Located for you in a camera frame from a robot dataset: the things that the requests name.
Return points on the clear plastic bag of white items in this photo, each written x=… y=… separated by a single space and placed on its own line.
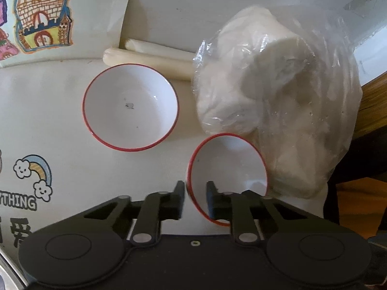
x=272 y=96

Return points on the white printed table mat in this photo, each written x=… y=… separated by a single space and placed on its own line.
x=60 y=111

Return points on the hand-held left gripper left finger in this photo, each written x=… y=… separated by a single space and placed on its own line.
x=180 y=200

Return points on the coloured houses drawing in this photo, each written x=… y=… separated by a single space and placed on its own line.
x=45 y=12

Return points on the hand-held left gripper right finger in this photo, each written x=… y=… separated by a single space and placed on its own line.
x=211 y=200

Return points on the white paper roll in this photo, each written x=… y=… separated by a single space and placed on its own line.
x=157 y=48
x=145 y=61

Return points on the white bowl with red rim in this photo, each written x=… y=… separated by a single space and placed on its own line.
x=130 y=123
x=229 y=163

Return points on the wooden frame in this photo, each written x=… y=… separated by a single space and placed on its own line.
x=375 y=102

